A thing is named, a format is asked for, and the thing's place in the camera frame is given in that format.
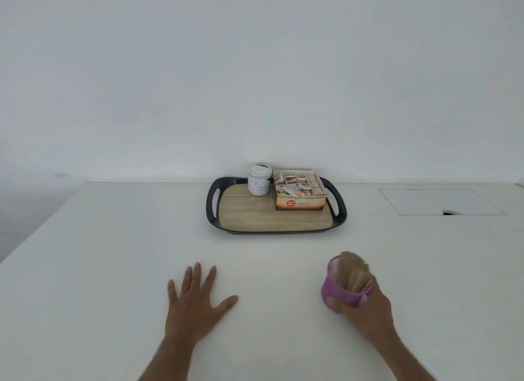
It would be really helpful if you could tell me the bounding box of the white jar with label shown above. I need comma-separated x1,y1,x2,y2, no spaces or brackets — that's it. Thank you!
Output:
248,163,273,197

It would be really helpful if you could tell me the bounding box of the open cardboard tea bag box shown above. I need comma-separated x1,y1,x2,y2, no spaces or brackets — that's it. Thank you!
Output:
273,169,329,211

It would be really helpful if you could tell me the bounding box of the person's left forearm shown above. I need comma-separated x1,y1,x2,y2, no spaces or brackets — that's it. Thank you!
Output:
138,334,197,381

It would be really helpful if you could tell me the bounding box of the black tray with wood-look base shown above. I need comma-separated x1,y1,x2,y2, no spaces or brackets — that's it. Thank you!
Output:
206,176,348,235

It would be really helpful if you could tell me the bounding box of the bundle of wooden stir sticks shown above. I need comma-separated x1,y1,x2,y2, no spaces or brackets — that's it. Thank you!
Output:
334,251,371,294

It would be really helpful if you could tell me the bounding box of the purple cup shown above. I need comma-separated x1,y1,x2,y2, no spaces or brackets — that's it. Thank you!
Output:
320,254,374,312

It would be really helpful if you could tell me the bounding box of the person's left hand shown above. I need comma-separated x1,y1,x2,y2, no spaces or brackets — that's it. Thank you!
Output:
167,262,239,346

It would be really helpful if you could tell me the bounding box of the white table hatch cover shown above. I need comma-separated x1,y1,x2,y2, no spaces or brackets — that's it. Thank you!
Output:
379,189,508,216

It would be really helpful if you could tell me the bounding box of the person's right forearm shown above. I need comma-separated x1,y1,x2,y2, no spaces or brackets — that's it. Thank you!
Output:
368,332,438,381

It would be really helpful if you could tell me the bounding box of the pile of tea bag sachets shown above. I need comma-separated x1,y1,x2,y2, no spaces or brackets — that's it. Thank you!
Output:
275,171,324,197

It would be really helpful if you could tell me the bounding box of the person's right hand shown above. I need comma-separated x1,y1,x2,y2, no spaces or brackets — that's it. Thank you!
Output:
327,275,397,347

